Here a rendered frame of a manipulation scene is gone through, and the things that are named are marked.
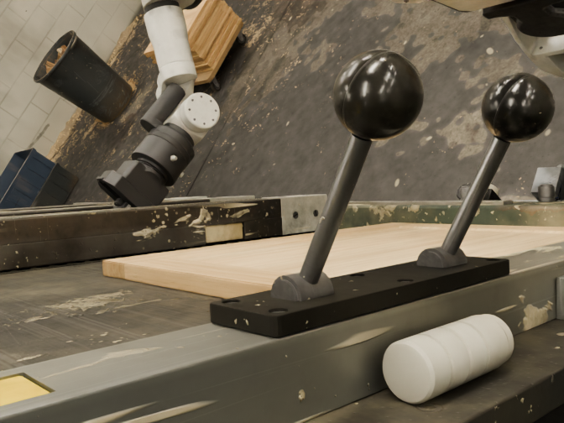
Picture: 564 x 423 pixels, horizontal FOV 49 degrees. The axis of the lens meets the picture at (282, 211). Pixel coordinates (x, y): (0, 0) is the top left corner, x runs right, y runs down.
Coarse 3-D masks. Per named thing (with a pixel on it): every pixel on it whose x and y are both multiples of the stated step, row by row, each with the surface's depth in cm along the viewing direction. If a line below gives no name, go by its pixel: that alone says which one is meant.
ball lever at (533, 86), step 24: (504, 96) 32; (528, 96) 32; (552, 96) 33; (504, 120) 33; (528, 120) 32; (504, 144) 34; (480, 168) 35; (480, 192) 36; (456, 216) 37; (456, 240) 37; (432, 264) 37; (456, 264) 37
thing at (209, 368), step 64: (512, 256) 47; (384, 320) 31; (448, 320) 34; (512, 320) 39; (64, 384) 21; (128, 384) 21; (192, 384) 23; (256, 384) 25; (320, 384) 28; (384, 384) 31
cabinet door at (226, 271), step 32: (384, 224) 108; (416, 224) 105; (448, 224) 102; (160, 256) 76; (192, 256) 76; (224, 256) 75; (256, 256) 74; (288, 256) 72; (352, 256) 70; (384, 256) 68; (416, 256) 67; (480, 256) 65; (192, 288) 60; (224, 288) 56; (256, 288) 53
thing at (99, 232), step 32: (0, 224) 82; (32, 224) 85; (64, 224) 88; (96, 224) 91; (128, 224) 95; (160, 224) 98; (192, 224) 102; (256, 224) 111; (288, 224) 117; (0, 256) 82; (32, 256) 85; (64, 256) 88; (96, 256) 91
